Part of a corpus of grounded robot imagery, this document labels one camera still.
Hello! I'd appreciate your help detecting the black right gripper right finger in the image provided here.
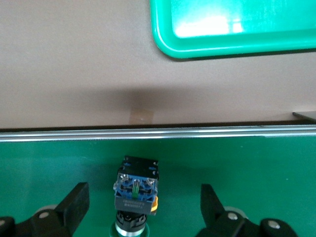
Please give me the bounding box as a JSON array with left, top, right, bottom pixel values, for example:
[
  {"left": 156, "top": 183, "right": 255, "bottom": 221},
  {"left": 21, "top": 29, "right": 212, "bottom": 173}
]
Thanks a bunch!
[{"left": 197, "top": 184, "right": 301, "bottom": 237}]

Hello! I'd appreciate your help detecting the green push button switch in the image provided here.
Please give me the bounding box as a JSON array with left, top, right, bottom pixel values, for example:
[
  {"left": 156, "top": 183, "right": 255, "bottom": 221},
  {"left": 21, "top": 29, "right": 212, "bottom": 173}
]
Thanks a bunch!
[{"left": 111, "top": 155, "right": 159, "bottom": 237}]

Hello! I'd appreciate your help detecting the green plastic tray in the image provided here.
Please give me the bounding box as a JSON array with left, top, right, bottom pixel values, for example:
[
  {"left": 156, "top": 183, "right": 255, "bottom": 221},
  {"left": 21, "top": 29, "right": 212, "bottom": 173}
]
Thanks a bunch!
[{"left": 149, "top": 0, "right": 316, "bottom": 60}]

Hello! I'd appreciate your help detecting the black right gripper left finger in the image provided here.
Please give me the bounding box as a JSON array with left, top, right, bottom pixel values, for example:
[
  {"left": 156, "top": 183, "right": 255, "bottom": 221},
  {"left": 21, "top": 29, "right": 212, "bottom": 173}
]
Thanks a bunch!
[{"left": 0, "top": 182, "right": 90, "bottom": 237}]

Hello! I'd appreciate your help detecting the green conveyor belt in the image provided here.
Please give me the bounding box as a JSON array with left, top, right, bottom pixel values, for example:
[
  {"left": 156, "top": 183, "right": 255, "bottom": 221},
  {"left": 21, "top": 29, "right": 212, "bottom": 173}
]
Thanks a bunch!
[{"left": 0, "top": 111, "right": 316, "bottom": 237}]

